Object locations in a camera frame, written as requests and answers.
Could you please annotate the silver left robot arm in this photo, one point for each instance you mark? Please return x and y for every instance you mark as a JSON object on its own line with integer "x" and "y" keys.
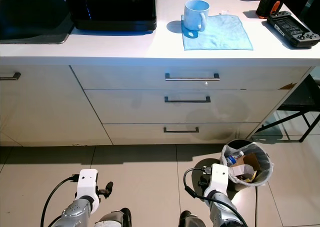
{"x": 77, "y": 216}

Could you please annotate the white kitchen cabinet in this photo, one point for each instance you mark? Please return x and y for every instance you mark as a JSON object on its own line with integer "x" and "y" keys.
{"x": 40, "y": 112}

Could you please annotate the left robot leg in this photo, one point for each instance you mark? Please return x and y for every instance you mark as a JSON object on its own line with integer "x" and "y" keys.
{"x": 112, "y": 219}

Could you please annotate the robot leg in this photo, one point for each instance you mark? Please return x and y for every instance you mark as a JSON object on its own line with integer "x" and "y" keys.
{"x": 190, "y": 220}
{"x": 112, "y": 219}

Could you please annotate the clear plastic bottle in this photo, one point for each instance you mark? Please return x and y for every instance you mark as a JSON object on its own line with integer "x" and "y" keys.
{"x": 235, "y": 158}

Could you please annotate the right robot leg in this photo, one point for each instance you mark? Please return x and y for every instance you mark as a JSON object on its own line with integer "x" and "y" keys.
{"x": 190, "y": 220}

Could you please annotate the brown cardboard piece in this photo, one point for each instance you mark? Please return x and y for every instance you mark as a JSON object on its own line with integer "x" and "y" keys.
{"x": 251, "y": 163}

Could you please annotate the trash bin with plastic bag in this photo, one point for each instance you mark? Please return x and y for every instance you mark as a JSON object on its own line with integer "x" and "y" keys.
{"x": 263, "y": 171}

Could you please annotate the white drawer front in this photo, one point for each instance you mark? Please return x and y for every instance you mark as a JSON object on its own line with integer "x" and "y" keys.
{"x": 125, "y": 108}
{"x": 120, "y": 78}
{"x": 130, "y": 134}

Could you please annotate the black metal table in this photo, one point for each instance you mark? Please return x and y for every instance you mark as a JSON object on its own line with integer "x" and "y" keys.
{"x": 302, "y": 99}

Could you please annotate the light blue cloth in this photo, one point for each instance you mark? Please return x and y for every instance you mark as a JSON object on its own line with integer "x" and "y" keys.
{"x": 225, "y": 36}

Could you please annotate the light blue mug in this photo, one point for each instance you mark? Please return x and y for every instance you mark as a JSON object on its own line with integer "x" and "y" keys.
{"x": 194, "y": 13}

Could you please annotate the black handheld controller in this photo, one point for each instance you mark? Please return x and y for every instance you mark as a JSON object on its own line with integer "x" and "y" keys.
{"x": 292, "y": 32}

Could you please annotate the black and orange device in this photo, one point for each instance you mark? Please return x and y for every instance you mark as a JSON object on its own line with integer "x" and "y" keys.
{"x": 270, "y": 3}

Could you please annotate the stainless steel sink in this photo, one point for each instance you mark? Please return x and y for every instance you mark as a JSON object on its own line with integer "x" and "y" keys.
{"x": 30, "y": 14}

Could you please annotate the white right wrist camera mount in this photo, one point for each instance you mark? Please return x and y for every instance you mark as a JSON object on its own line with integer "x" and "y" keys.
{"x": 218, "y": 176}

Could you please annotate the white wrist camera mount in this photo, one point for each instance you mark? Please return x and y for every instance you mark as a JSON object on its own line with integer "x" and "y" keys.
{"x": 87, "y": 183}
{"x": 218, "y": 176}

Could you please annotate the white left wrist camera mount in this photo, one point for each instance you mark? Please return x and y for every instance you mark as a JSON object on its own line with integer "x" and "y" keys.
{"x": 87, "y": 183}

